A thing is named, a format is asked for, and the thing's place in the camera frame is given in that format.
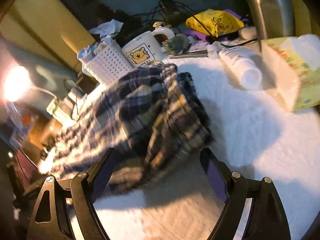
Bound plaid checkered pants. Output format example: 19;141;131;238
39;63;213;194

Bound milk carton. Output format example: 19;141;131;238
46;96;75;128

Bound white power strip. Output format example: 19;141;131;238
62;87;101;121

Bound blue snack bag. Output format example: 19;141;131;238
5;101;39;148

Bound white perforated basket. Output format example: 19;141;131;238
85;41;135;87

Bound white plastic bottle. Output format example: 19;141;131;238
206;42;263;90

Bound tissue box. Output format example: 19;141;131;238
260;34;319;112

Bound white bear mug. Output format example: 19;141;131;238
121;31;164;67

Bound yellow plastic bag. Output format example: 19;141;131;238
185;9;245;37

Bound yellow curtain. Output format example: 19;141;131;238
1;0;95;67

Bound stainless steel thermos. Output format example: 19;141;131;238
246;0;295;40

